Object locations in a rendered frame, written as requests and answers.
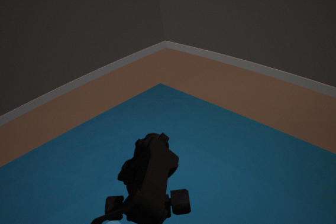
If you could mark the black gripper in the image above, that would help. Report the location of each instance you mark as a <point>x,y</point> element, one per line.
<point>179,201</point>

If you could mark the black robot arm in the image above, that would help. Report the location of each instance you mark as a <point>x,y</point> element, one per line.
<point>146,175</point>

